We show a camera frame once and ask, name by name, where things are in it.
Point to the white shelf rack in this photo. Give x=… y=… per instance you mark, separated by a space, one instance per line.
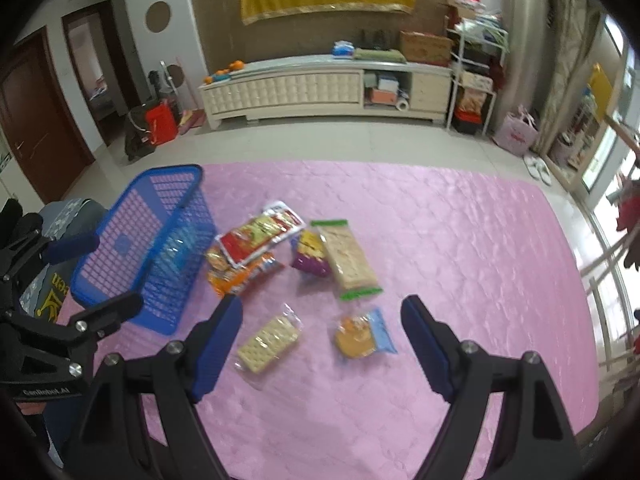
x=475 y=85

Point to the blue plastic basket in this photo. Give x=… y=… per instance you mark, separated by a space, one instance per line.
x=122 y=244

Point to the white shopping bag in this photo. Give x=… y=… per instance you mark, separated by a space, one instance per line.
x=515 y=132

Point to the white-red snack packet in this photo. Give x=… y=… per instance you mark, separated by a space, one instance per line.
x=285 y=214

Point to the white slipper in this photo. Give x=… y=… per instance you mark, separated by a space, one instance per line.
x=531 y=166
x=544 y=174

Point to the oranges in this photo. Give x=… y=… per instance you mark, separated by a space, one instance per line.
x=236 y=65

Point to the green folded cloth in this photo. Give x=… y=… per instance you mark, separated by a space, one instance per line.
x=379 y=56

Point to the black bag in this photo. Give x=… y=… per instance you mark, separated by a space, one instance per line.
x=135 y=135

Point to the yellow hanging cloth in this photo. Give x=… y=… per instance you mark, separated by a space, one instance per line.
x=600 y=87

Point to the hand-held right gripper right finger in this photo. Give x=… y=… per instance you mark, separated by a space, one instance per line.
x=425 y=345

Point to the red bag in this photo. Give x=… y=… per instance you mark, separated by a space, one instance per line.
x=161 y=122

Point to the grey patterned cloth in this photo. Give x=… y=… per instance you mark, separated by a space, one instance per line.
x=65 y=217

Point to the long green-ended cracker packet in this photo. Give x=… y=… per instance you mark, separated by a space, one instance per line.
x=347 y=257

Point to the yellow-orange snack packet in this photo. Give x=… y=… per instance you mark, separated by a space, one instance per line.
x=235 y=275

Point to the red snack packet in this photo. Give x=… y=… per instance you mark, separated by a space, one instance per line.
x=245 y=242

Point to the brown door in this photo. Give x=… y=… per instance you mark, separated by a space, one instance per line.
x=35 y=125

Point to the purple snack packet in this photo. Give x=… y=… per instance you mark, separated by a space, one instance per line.
x=307 y=260

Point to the red-white box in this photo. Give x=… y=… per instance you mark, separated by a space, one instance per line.
x=466 y=1

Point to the pink blanket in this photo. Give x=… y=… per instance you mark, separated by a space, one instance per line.
x=450 y=240

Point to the blue-orange biscuit packet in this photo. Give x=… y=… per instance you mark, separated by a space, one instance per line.
x=357 y=337

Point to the small clear cracker packet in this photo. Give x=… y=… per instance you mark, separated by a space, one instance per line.
x=265 y=342

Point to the red hanging clothing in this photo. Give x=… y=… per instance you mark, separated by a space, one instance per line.
x=627 y=205

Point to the orange box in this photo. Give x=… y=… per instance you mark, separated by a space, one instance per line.
x=382 y=96

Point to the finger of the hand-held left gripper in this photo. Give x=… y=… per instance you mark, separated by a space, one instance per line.
x=107 y=312
x=70 y=250

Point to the cardboard box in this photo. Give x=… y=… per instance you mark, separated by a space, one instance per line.
x=425 y=47

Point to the cream TV cabinet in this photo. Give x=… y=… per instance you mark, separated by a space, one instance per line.
x=285 y=92

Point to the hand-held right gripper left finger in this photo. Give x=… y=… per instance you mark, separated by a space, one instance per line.
x=220 y=345

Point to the blue toy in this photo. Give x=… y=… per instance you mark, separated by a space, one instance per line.
x=217 y=78

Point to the blue-white packet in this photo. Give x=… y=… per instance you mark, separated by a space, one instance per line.
x=342 y=48

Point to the white paper roll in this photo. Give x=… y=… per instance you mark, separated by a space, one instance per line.
x=402 y=105

